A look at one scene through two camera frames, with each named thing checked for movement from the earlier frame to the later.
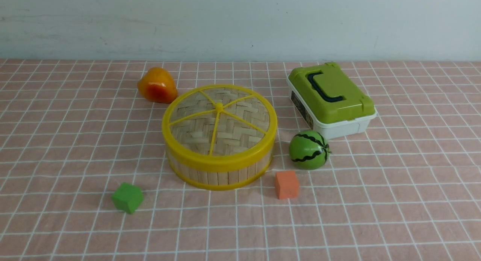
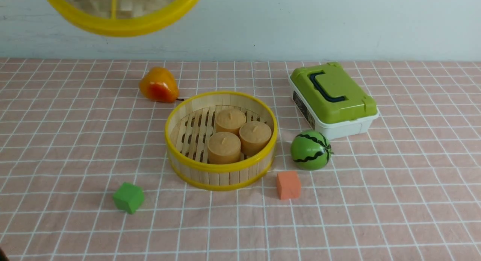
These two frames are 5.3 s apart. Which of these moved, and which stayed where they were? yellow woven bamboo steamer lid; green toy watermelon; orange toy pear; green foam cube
Moved: yellow woven bamboo steamer lid
Stayed: orange toy pear; green foam cube; green toy watermelon
